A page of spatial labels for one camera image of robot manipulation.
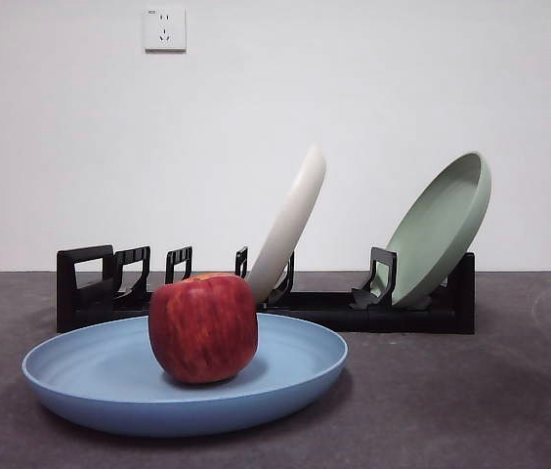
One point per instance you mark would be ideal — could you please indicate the pale green plate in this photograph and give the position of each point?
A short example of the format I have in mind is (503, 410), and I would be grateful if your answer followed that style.
(436, 234)

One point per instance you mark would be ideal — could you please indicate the black plate rack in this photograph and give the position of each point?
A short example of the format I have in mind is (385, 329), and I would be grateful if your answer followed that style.
(402, 320)

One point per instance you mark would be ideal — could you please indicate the cream white plate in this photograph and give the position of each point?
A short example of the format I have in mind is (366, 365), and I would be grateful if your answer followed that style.
(295, 220)

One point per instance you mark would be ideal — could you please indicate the red apple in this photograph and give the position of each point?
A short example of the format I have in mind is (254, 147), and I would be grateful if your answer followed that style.
(202, 327)

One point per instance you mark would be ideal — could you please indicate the blue plate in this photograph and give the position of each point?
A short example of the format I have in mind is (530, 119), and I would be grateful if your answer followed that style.
(99, 381)

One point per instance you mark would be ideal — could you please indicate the white wall socket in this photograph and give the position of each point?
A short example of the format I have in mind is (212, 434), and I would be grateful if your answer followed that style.
(165, 29)

